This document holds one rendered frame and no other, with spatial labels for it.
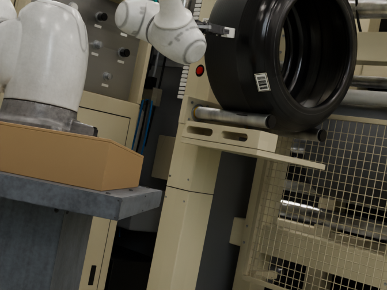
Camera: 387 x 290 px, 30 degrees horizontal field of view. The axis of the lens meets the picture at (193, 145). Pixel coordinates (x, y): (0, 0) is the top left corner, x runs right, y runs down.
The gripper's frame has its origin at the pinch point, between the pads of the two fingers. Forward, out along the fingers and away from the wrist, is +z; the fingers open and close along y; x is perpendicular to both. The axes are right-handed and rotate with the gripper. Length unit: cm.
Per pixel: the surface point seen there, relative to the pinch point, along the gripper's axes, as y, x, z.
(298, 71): 14, 9, 55
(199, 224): 26, 68, 22
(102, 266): 51, 87, -2
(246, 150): -6.0, 36.5, 7.8
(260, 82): -9.5, 14.7, 7.8
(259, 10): -7.9, -7.3, 6.0
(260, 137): -10.6, 31.8, 8.9
